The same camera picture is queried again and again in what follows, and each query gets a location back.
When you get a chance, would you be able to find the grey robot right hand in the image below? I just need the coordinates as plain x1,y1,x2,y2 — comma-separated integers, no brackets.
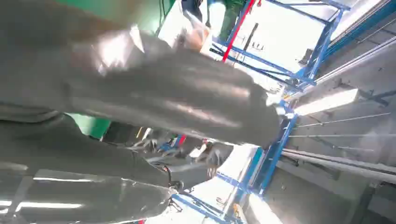
0,0,281,224

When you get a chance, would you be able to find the red metal bar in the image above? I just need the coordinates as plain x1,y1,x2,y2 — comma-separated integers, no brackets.
222,0,257,63

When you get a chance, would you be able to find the long white ceiling light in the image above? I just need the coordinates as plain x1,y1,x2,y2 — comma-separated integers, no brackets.
292,89,361,117

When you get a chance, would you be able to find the grey ceiling pipe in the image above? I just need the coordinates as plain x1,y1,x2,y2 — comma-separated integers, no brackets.
281,148,396,184

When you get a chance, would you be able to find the blue metal rack frame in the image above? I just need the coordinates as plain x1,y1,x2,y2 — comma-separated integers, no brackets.
171,0,396,224

